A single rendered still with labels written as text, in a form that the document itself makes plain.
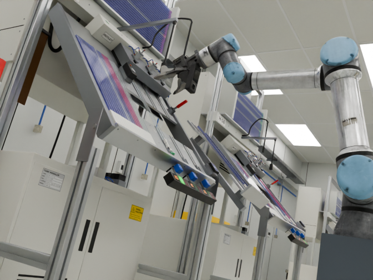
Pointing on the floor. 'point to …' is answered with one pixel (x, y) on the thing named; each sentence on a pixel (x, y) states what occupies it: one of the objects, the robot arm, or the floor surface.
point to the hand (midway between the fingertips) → (164, 88)
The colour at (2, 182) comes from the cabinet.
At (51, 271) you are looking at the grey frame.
